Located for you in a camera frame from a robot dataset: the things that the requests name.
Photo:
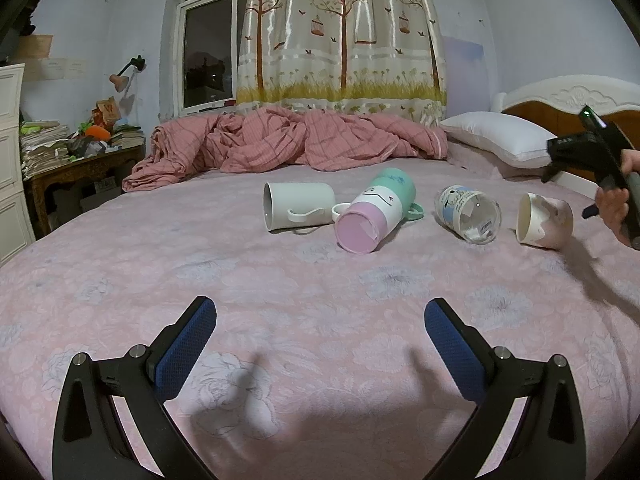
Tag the white pillow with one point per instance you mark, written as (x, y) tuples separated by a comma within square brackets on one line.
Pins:
[(515, 141)]

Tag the stack of papers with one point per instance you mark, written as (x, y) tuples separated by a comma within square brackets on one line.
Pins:
[(44, 146)]

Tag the tree print curtain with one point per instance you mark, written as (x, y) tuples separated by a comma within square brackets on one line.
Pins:
[(353, 56)]

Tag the clear glass jar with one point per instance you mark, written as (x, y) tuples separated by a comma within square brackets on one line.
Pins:
[(470, 214)]

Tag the orange toy on desk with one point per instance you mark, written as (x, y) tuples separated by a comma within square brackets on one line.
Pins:
[(97, 132)]

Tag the white ceramic mug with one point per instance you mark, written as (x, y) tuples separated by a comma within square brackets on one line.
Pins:
[(297, 205)]

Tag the white framed window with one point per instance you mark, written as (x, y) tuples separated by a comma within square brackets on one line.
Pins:
[(207, 45)]

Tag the pink checked quilt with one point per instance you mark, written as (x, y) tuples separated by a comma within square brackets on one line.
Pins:
[(274, 136)]

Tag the white drawer cabinet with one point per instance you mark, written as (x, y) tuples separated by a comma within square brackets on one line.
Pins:
[(15, 226)]

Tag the dark wooden desk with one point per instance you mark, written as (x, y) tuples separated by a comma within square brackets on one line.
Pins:
[(94, 168)]

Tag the person's right hand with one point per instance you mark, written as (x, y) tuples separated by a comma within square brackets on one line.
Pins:
[(613, 204)]

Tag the white wooden headboard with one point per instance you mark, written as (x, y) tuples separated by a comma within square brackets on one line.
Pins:
[(554, 103)]

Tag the pink floral bedsheet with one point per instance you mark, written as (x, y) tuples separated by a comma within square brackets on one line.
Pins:
[(320, 367)]

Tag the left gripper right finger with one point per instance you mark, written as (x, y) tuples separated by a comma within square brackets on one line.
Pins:
[(549, 441)]

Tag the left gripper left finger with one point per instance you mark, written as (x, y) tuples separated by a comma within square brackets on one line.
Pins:
[(90, 441)]

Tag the wall mounted desk lamp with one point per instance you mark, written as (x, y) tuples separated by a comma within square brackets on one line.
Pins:
[(120, 80)]

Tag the pink white ceramic cup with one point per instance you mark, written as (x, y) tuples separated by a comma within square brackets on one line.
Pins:
[(544, 222)]

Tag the pink white green tumbler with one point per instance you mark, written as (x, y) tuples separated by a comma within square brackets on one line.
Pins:
[(361, 225)]

